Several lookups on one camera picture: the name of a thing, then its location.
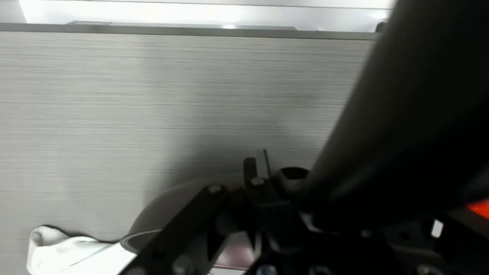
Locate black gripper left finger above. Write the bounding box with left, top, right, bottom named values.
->
left=119, top=158, right=307, bottom=275

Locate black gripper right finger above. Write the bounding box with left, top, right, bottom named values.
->
left=356, top=213, right=489, bottom=275

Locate dark frying pan black handle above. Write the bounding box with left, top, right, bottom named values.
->
left=126, top=0, right=489, bottom=274

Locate white towel red stripe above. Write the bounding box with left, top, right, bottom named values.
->
left=24, top=223, right=142, bottom=275

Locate red plate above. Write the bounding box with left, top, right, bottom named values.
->
left=464, top=199, right=489, bottom=222

